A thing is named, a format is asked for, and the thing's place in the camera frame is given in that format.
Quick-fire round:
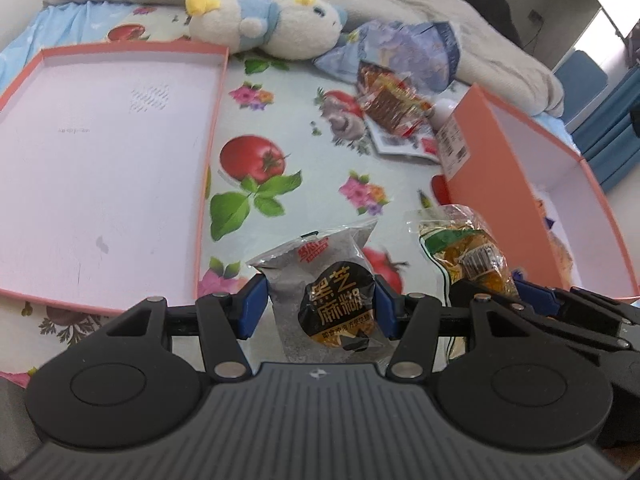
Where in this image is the printed bed sheet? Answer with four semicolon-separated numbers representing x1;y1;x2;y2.
0;0;582;377

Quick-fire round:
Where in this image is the blue and white plastic bag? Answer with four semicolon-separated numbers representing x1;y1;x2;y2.
314;19;464;95

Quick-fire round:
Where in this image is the blue chair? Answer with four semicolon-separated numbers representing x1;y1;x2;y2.
551;49;609;132

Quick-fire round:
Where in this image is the clear packet with brown bar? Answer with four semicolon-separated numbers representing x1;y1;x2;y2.
356;59;434;137

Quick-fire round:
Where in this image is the deep pink cardboard box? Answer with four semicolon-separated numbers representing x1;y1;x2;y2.
441;84;640;302

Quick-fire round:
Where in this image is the shallow pink box lid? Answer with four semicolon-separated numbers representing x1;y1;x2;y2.
0;42;231;317

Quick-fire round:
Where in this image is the grey sesame snack packet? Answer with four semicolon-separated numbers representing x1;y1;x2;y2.
246;219;397;364

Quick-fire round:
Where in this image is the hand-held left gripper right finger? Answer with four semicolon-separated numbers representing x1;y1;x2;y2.
373;277;527;382

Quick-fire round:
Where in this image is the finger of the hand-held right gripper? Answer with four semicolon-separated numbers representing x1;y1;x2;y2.
512;278;640;357
446;279;506;307

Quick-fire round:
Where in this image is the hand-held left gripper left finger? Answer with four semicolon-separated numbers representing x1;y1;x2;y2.
104;272;271;384

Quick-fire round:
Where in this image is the green and yellow snack packet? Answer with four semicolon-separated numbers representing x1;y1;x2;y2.
404;204;519;362

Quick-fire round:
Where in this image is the grey wardrobe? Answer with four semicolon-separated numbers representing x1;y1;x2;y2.
504;0;640;72

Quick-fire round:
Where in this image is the red cake packet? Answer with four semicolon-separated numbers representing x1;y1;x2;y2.
547;230;577;282

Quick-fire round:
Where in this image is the printed booklet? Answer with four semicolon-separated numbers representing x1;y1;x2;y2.
364;109;442;162

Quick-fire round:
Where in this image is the small white packet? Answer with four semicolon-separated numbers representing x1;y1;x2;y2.
431;101;458;130

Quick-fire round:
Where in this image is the white and blue plush toy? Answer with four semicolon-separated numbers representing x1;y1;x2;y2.
184;0;349;62

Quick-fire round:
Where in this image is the blue curtain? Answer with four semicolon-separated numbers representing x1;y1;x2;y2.
569;64;640;192

